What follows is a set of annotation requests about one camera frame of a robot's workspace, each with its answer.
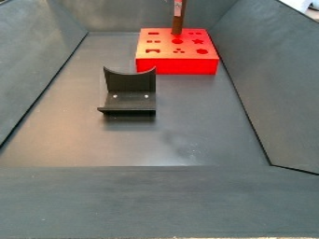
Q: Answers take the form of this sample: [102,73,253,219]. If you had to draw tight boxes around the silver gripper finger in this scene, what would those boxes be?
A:
[174,0,183,17]

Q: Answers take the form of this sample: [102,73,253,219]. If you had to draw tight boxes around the red shape sorting board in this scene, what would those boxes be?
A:
[135,28,219,75]

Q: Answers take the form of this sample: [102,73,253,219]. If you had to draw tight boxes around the black curved peg holder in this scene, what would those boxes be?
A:
[98,68,157,114]

